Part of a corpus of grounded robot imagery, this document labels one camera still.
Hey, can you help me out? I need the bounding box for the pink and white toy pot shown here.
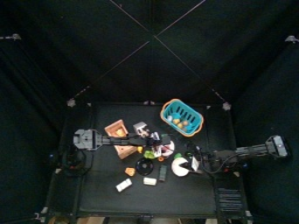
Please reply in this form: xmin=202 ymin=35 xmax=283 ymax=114
xmin=154 ymin=140 xmax=176 ymax=158

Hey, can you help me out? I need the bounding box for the black pot lid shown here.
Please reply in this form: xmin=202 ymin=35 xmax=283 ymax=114
xmin=135 ymin=157 xmax=155 ymax=177

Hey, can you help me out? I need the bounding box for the white toy plate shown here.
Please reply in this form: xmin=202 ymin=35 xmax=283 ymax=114
xmin=171 ymin=157 xmax=192 ymax=178

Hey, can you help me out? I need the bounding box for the dark grey rectangular block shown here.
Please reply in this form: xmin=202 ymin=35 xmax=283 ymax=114
xmin=158 ymin=164 xmax=168 ymax=182

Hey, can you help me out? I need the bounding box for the grey white toy cube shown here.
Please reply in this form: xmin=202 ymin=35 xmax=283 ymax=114
xmin=132 ymin=121 xmax=150 ymax=137

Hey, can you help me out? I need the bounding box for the teal basket with orange rim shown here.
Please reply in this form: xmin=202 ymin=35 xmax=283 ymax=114
xmin=159 ymin=98 xmax=206 ymax=138

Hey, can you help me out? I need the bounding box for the white text label sticker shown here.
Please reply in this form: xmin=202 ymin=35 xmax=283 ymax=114
xmin=217 ymin=187 xmax=243 ymax=213

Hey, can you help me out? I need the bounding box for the white rectangular toy block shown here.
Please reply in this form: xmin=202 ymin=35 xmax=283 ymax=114
xmin=115 ymin=178 xmax=134 ymax=193

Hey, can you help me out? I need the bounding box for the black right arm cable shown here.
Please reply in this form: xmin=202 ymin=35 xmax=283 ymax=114
xmin=184 ymin=142 xmax=242 ymax=175

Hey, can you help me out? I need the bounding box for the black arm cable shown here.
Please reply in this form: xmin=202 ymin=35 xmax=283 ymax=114
xmin=60 ymin=144 xmax=95 ymax=177
xmin=184 ymin=142 xmax=242 ymax=175

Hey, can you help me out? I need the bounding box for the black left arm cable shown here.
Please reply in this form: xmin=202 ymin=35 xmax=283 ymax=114
xmin=60 ymin=144 xmax=95 ymax=177

